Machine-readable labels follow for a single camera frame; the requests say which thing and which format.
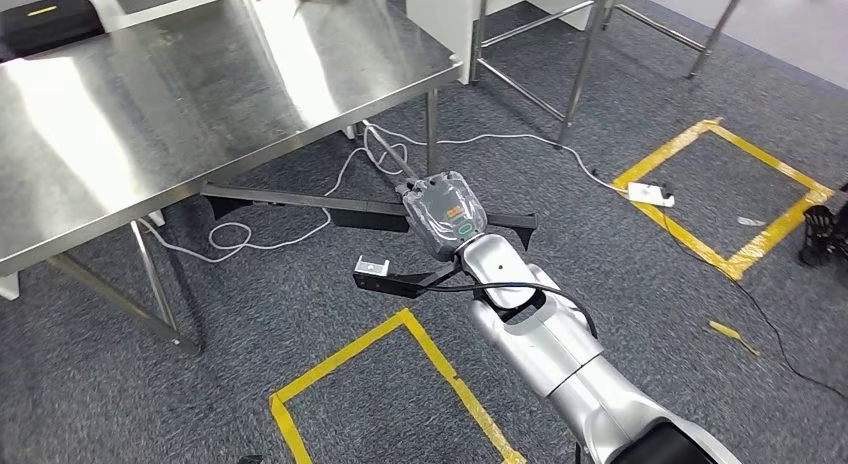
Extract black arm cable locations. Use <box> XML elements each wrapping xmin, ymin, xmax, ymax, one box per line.
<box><xmin>417</xmin><ymin>282</ymin><xmax>600</xmax><ymax>340</ymax></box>

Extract black hard case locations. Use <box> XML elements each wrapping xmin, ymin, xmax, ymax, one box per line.
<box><xmin>0</xmin><ymin>0</ymin><xmax>107</xmax><ymax>61</ymax></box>

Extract white power strip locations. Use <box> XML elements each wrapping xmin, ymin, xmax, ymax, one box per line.
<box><xmin>627</xmin><ymin>181</ymin><xmax>676</xmax><ymax>209</ymax></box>

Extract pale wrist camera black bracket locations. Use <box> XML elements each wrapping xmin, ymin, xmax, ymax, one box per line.
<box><xmin>352</xmin><ymin>255</ymin><xmax>465</xmax><ymax>300</ymax></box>

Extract black plastic frame part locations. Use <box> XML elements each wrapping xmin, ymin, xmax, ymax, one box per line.
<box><xmin>200</xmin><ymin>183</ymin><xmax>539</xmax><ymax>252</ymax></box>

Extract white floor cable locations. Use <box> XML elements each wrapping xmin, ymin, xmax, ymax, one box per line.
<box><xmin>135</xmin><ymin>119</ymin><xmax>631</xmax><ymax>264</ymax></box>

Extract black floor cable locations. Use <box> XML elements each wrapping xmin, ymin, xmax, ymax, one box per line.
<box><xmin>655</xmin><ymin>182</ymin><xmax>848</xmax><ymax>385</ymax></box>

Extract stainless steel table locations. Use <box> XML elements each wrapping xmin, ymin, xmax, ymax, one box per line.
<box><xmin>468</xmin><ymin>0</ymin><xmax>750</xmax><ymax>148</ymax></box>

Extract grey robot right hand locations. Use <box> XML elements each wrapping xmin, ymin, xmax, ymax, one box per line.
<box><xmin>396</xmin><ymin>170</ymin><xmax>490</xmax><ymax>264</ymax></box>

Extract stainless steel workbench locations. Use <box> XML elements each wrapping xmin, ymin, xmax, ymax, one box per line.
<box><xmin>0</xmin><ymin>0</ymin><xmax>464</xmax><ymax>356</ymax></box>

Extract yellow floor tape square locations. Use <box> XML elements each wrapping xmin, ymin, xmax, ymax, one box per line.
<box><xmin>268</xmin><ymin>308</ymin><xmax>528</xmax><ymax>464</ymax></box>
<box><xmin>610</xmin><ymin>118</ymin><xmax>835</xmax><ymax>281</ymax></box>

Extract yellow tape scrap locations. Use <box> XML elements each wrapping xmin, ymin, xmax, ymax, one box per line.
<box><xmin>707</xmin><ymin>320</ymin><xmax>762</xmax><ymax>358</ymax></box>

